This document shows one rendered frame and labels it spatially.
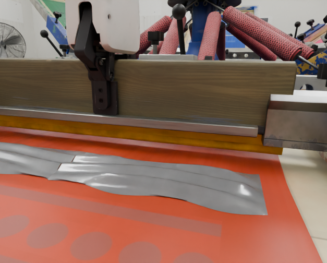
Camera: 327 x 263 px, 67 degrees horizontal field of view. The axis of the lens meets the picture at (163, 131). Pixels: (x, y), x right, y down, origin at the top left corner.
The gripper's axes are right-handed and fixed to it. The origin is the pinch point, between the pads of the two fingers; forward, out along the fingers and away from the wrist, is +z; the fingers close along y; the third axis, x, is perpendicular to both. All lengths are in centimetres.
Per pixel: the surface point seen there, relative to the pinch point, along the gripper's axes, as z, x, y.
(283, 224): 6.1, 18.6, 12.8
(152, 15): -84, -131, -412
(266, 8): -88, 52, -412
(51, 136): 6.0, -9.1, 1.0
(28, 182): 6.0, -1.5, 13.1
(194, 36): -15, -3, -80
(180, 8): -14.1, 3.9, -21.2
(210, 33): -13, 6, -55
